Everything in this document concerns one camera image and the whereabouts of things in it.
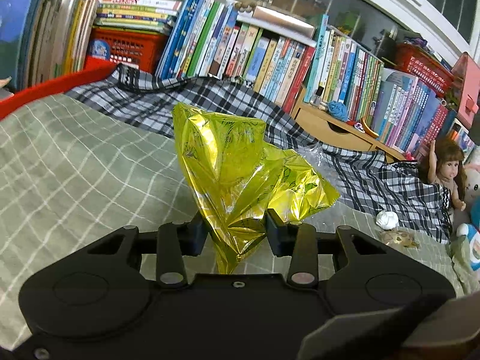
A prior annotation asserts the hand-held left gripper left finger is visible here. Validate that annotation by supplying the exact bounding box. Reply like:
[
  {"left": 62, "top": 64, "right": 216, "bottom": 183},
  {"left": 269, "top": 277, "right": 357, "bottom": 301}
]
[{"left": 88, "top": 213, "right": 209, "bottom": 286}]

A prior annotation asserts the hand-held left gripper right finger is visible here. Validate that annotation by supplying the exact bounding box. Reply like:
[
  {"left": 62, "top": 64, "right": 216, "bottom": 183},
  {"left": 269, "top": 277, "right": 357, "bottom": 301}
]
[{"left": 265, "top": 209, "right": 391, "bottom": 289}]

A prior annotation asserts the clear plastic bag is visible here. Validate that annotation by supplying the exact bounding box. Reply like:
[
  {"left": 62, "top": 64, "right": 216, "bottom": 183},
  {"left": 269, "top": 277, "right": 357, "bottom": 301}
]
[{"left": 300, "top": 140, "right": 338, "bottom": 181}]

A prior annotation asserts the yellow foil packet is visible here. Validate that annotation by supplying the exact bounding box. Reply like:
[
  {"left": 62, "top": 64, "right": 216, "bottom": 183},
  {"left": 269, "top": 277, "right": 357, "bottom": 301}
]
[{"left": 172, "top": 102, "right": 341, "bottom": 275}]

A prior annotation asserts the white tissue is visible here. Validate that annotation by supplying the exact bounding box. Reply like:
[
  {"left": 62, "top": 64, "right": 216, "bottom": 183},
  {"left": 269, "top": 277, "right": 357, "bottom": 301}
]
[{"left": 376, "top": 211, "right": 399, "bottom": 230}]

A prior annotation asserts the row of colourful paperback books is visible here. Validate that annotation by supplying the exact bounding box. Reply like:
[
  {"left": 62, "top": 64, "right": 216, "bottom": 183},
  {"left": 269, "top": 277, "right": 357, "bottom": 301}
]
[{"left": 302, "top": 13, "right": 456, "bottom": 156}]

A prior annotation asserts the row of blue green books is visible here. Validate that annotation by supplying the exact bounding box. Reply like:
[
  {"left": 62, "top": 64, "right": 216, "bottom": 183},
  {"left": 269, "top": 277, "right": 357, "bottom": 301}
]
[{"left": 155, "top": 0, "right": 317, "bottom": 115}]

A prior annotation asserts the stack of flat picture books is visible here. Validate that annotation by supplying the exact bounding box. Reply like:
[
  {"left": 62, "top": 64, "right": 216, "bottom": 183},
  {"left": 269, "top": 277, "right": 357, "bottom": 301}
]
[{"left": 95, "top": 0, "right": 184, "bottom": 34}]

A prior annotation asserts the row of thin large books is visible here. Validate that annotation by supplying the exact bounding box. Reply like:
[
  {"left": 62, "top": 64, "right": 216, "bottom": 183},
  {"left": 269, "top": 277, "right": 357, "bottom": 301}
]
[{"left": 0, "top": 0, "right": 98, "bottom": 92}]

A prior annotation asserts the blue white cat plush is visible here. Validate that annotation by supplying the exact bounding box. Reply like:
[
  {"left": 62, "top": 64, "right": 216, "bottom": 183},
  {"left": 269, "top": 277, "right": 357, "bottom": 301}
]
[{"left": 452, "top": 197, "right": 480, "bottom": 272}]

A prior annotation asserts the wooden desk organiser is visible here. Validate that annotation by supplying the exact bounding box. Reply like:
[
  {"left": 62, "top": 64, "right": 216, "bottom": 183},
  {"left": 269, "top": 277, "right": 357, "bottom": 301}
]
[{"left": 290, "top": 84, "right": 417, "bottom": 164}]

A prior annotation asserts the green checked bedsheet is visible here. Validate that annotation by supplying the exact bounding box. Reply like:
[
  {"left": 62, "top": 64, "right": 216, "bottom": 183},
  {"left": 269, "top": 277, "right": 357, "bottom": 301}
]
[{"left": 0, "top": 94, "right": 480, "bottom": 349}]

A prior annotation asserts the blue yarn ball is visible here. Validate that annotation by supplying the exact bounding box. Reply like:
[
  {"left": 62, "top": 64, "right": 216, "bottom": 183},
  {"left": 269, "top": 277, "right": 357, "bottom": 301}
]
[{"left": 327, "top": 100, "right": 349, "bottom": 121}]

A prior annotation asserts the orange curved toy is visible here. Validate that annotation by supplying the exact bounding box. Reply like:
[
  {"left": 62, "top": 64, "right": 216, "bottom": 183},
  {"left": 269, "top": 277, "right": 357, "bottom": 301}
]
[{"left": 360, "top": 117, "right": 380, "bottom": 139}]

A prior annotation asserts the black white plaid cloth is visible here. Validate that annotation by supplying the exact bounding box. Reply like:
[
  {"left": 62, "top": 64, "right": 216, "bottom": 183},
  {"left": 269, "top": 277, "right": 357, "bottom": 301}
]
[{"left": 64, "top": 64, "right": 452, "bottom": 244}]

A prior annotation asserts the brown haired doll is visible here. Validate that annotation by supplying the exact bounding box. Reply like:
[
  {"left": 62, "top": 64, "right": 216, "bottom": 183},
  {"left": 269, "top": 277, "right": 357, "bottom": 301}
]
[{"left": 418, "top": 137, "right": 469, "bottom": 212}]

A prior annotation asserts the white pink bunny plush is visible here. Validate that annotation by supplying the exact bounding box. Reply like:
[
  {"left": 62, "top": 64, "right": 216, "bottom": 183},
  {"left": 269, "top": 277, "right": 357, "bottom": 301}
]
[{"left": 463, "top": 146, "right": 480, "bottom": 203}]

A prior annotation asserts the red plastic board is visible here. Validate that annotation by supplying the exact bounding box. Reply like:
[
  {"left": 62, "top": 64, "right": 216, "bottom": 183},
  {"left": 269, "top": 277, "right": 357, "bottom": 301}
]
[{"left": 0, "top": 60, "right": 117, "bottom": 121}]

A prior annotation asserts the red basket with blue sticker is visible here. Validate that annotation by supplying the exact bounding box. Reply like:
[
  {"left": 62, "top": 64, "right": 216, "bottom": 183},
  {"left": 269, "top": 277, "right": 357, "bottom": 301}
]
[{"left": 84, "top": 26, "right": 169, "bottom": 76}]

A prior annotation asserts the beige flat box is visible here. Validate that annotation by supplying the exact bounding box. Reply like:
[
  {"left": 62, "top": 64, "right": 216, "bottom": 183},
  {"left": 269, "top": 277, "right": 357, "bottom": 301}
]
[{"left": 236, "top": 4, "right": 316, "bottom": 47}]

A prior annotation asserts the red lattice basket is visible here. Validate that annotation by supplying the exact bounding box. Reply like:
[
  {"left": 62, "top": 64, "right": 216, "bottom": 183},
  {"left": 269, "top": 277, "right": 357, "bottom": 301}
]
[{"left": 394, "top": 42, "right": 454, "bottom": 96}]

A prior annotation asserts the pink box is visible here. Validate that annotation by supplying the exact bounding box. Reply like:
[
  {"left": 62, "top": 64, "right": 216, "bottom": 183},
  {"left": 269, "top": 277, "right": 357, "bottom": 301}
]
[{"left": 450, "top": 52, "right": 480, "bottom": 126}]

